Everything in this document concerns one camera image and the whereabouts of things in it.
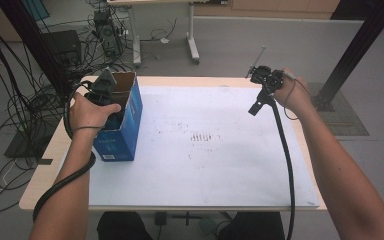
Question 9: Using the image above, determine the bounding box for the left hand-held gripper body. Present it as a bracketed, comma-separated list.
[83, 68, 118, 108]

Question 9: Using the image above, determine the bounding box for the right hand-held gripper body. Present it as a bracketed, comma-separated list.
[245, 45, 285, 96]

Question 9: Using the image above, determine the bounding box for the blue cardboard box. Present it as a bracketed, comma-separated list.
[92, 71, 144, 163]

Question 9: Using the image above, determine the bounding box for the person's right hand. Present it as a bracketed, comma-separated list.
[273, 67, 315, 116]

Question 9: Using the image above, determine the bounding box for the person's left hand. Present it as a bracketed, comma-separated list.
[69, 91, 122, 135]

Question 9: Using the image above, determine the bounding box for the computer tower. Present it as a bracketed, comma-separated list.
[93, 9, 125, 58]

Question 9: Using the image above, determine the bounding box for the black equipment box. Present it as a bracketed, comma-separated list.
[42, 29, 83, 68]

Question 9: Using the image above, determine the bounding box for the wooden cabinet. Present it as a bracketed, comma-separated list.
[193, 0, 342, 21]

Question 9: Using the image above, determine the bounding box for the white paper sheet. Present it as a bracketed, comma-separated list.
[88, 85, 320, 208]

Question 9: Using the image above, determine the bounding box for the grey floor mat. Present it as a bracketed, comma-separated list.
[308, 82, 370, 137]

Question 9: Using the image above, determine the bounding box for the white-legged desk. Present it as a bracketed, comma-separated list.
[107, 0, 229, 67]

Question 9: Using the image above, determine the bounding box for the person's right leg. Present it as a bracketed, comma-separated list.
[219, 211, 286, 240]

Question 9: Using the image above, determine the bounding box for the person's leg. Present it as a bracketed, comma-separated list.
[219, 211, 286, 240]
[96, 211, 154, 240]

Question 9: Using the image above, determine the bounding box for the person's left leg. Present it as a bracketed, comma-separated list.
[96, 211, 154, 240]

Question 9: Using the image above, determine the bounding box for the right gripper thick black cable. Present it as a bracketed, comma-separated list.
[266, 98, 297, 240]

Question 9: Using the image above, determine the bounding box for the gripper thick black cable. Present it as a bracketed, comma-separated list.
[32, 81, 97, 223]
[266, 98, 297, 240]

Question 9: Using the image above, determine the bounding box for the black metal frame post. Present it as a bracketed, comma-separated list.
[312, 0, 384, 112]
[0, 0, 72, 98]

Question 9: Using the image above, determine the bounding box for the bundle of black cables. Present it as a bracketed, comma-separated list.
[0, 0, 81, 216]

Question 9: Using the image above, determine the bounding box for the left gripper thick black cable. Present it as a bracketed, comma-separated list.
[32, 81, 97, 223]

